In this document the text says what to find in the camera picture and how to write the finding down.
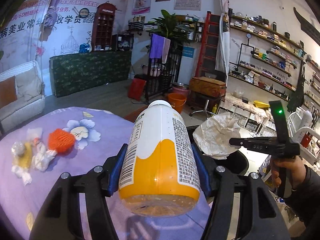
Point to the brown upholstered stool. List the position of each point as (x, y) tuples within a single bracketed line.
[(208, 86)]

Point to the orange cushion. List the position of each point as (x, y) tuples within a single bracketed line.
[(7, 91)]

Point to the red wooden ladder shelf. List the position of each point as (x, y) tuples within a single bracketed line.
[(208, 50)]

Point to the white paper bag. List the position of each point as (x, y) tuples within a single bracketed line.
[(212, 136)]

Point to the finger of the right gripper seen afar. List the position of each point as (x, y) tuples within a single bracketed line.
[(252, 144)]

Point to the black trash bin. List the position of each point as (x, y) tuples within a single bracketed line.
[(236, 162)]

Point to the red bag on floor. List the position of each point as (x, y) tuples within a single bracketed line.
[(136, 89)]

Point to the orange foam fruit net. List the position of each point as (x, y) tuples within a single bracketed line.
[(61, 141)]

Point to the white red plastic bag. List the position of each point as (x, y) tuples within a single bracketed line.
[(43, 155)]

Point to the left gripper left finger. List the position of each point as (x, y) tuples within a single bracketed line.
[(75, 202)]

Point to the black iron towel rack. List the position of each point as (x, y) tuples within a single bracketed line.
[(162, 73)]

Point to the orange plastic bucket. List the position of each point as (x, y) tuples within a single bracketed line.
[(177, 101)]

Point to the green patterned counter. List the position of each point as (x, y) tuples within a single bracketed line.
[(73, 73)]

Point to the yellow foam fruit net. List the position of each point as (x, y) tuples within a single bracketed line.
[(25, 160)]

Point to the right forearm dark sleeve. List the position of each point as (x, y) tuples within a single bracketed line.
[(304, 201)]

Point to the orange white drink bottle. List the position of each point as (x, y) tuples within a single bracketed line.
[(159, 176)]

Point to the small clear plastic wrapper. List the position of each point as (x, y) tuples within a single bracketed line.
[(18, 149)]

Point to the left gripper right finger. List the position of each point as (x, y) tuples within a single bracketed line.
[(259, 216)]

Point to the red telephone booth cabinet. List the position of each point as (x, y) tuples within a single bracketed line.
[(103, 27)]

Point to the right hand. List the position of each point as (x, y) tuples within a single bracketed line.
[(294, 165)]

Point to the purple hanging towel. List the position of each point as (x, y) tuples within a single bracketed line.
[(156, 48)]

